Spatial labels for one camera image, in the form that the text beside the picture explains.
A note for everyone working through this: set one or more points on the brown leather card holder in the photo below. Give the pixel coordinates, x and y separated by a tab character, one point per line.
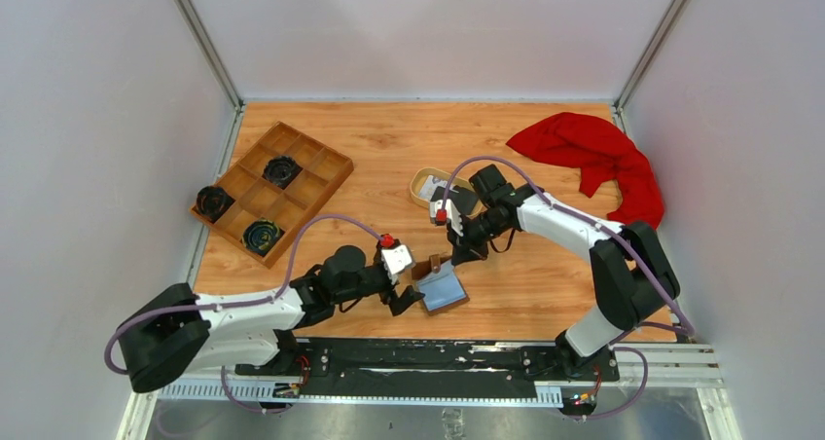
436	279

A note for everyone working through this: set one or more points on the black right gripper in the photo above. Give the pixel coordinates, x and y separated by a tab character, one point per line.
467	251

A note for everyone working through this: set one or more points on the black card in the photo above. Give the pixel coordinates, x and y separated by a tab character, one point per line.
464	200

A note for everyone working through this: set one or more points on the red cloth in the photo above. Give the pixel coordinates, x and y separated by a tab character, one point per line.
602	152

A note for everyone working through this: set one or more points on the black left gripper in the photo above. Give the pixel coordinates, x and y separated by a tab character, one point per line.
398	304

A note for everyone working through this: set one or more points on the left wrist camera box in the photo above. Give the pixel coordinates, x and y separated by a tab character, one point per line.
396	260

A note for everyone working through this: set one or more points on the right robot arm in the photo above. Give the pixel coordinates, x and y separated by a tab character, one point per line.
632	277

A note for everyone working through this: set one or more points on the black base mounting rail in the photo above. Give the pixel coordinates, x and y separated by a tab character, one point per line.
399	368

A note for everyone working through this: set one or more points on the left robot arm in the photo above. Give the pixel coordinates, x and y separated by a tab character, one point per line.
179	331

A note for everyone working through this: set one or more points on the beige oval tray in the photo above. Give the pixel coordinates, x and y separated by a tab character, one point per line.
457	181

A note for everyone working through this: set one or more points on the wooden compartment tray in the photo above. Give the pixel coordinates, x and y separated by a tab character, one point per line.
262	201

